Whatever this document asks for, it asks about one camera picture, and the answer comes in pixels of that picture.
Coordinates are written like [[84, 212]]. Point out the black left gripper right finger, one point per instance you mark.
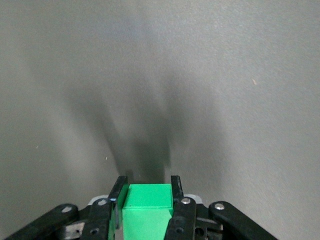
[[185, 220]]

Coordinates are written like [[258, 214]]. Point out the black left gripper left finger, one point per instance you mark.
[[100, 220]]

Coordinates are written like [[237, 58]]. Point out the small green cube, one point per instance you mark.
[[147, 212]]

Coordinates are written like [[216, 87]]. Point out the dark grey table mat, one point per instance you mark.
[[160, 87]]

